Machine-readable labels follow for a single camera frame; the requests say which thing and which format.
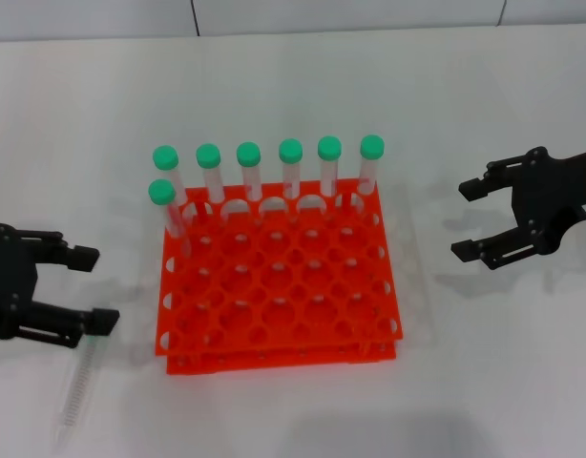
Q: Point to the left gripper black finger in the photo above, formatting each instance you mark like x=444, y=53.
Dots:
x=78, y=257
x=99, y=320

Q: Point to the graduated test tube green cap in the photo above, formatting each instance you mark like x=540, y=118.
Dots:
x=82, y=377

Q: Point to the orange plastic test tube rack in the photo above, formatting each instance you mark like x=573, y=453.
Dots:
x=283, y=286

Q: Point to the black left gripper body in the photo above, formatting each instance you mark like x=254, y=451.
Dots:
x=9, y=281

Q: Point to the clear test tube green cap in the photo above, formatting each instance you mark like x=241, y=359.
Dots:
x=208, y=155
x=165, y=156
x=372, y=146
x=248, y=153
x=329, y=148
x=161, y=191
x=290, y=150

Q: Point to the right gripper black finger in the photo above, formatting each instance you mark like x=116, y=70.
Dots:
x=474, y=189
x=469, y=250

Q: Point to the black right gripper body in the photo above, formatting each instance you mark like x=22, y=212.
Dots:
x=555, y=191

